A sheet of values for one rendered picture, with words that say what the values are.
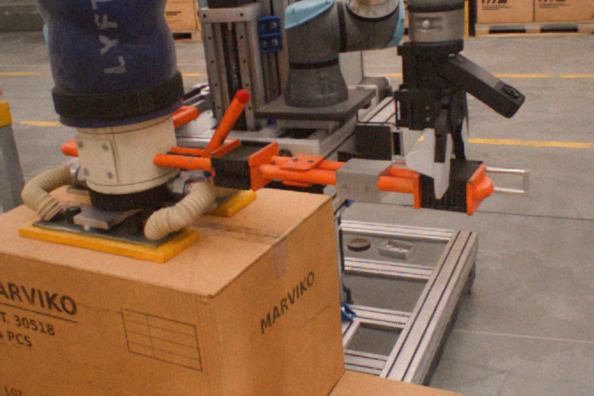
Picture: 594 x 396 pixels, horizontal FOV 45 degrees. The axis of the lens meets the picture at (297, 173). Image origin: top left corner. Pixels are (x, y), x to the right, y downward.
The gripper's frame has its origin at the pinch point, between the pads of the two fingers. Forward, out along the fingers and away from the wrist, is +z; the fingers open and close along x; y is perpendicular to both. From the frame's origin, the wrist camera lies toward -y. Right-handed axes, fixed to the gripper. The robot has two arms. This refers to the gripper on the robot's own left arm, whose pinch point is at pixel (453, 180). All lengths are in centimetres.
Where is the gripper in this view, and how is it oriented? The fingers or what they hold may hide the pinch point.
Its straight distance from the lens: 105.9
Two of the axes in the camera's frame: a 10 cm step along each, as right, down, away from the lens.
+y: -8.7, -0.9, 4.8
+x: -4.8, 3.4, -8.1
